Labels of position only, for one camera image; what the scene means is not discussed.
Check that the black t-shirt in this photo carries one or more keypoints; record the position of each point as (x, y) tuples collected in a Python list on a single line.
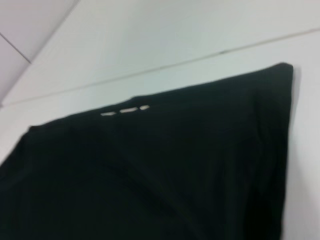
[(162, 175)]

